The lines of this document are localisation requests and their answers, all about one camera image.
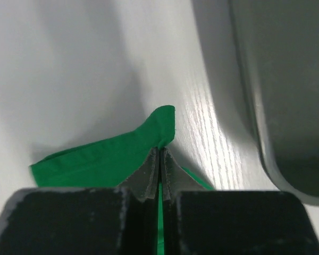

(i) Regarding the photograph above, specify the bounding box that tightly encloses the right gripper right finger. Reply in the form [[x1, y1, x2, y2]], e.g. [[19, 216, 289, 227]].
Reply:
[[160, 149, 319, 254]]

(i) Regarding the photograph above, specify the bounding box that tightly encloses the green t shirt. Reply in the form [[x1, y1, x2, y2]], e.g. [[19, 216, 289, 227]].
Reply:
[[29, 105, 216, 255]]

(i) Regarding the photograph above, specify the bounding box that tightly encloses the grey plastic tray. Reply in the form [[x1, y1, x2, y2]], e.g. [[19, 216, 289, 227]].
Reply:
[[191, 0, 319, 207]]

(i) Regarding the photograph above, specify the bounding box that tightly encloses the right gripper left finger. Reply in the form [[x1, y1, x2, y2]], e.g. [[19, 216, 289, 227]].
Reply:
[[0, 148, 160, 254]]

